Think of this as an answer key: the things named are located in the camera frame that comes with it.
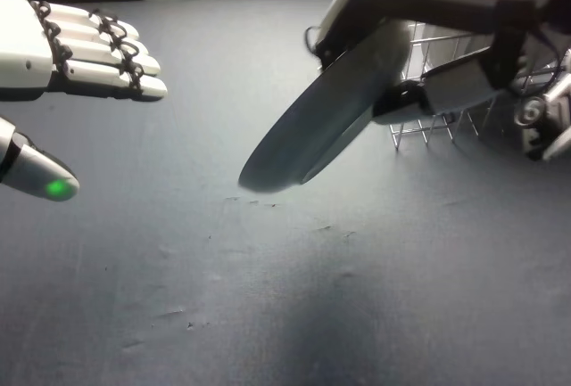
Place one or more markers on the grey table cloth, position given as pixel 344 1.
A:
pixel 178 248

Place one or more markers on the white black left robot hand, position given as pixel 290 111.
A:
pixel 22 47

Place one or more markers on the white round plate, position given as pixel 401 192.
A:
pixel 312 114

